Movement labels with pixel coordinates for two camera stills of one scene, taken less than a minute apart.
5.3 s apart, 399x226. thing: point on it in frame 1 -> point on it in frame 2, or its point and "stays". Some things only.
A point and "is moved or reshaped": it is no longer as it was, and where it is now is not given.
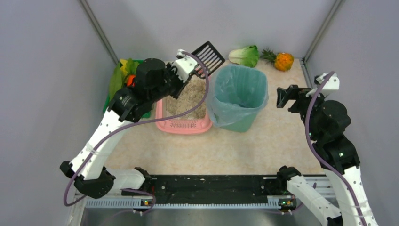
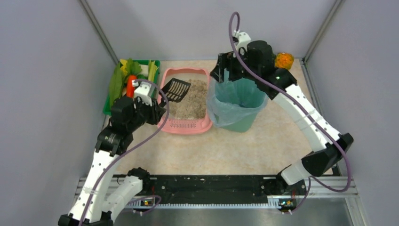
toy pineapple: (283, 61) stays
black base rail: (190, 185) stays
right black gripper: (294, 99) -> (225, 67)
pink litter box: (197, 121) stays
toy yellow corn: (124, 62) stays
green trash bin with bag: (235, 95) stays
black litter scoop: (212, 59) is moved or reshaped
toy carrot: (130, 80) stays
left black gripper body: (176, 82) -> (155, 111)
